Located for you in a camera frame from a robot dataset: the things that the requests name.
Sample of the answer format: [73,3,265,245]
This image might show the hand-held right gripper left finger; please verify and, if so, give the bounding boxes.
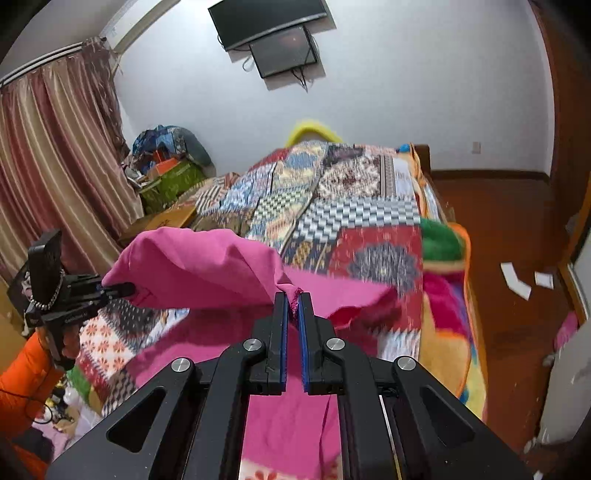
[46,292,289,480]

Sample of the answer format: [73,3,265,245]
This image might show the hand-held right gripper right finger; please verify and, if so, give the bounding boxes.
[298,293,534,480]

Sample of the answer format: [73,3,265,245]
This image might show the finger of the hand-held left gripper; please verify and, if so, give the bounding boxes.
[99,282,137,298]

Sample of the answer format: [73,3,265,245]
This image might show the pink pants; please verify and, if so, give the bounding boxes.
[102,226,402,480]

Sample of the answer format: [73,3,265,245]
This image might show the person's left forearm orange sleeve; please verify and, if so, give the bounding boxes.
[0,330,65,480]

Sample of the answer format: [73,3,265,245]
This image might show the person's left hand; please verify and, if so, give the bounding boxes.
[62,329,81,361]

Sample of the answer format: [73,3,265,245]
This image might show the brown cardboard box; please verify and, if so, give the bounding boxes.
[117,203,199,247]

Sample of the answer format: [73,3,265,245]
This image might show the striped brown curtain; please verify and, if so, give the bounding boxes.
[0,39,144,287]

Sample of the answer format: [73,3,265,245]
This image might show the green printed box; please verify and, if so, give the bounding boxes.
[139,159,206,215]

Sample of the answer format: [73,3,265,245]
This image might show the patchwork printed blanket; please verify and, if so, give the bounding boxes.
[69,141,426,416]

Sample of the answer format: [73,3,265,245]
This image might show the colourful fleece blanket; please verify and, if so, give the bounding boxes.
[397,145,490,421]

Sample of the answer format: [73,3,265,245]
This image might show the pile of bags and clothes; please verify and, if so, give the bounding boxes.
[121,124,218,185]

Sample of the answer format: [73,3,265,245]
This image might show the yellow curved cushion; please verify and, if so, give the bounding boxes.
[287,119,345,147]

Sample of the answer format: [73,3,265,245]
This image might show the white plastic object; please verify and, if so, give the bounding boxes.
[538,323,591,446]

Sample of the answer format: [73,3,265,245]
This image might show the wooden cabinet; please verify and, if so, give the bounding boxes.
[556,175,591,324]

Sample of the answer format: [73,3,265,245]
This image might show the white curtain rail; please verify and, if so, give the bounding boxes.
[0,39,109,88]

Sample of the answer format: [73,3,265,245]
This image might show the small black wall monitor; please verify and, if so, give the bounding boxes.
[249,25,319,79]

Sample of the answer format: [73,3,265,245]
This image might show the large black wall television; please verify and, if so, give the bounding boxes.
[208,0,329,51]

